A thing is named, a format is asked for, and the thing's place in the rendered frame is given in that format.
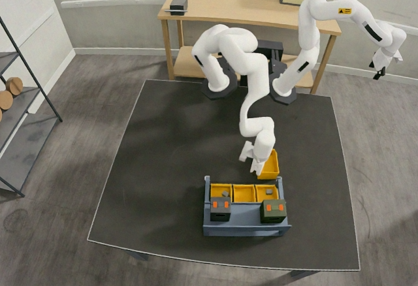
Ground yellow bin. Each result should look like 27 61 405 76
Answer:
211 184 232 202
257 149 279 179
233 185 255 202
255 185 278 202

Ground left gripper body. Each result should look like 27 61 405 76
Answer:
372 47 393 71

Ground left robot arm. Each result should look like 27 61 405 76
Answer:
272 0 406 97

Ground dark green tool case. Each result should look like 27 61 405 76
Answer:
260 199 287 223

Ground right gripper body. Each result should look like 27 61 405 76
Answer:
250 159 265 176

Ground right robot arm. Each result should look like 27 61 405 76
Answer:
191 25 275 164

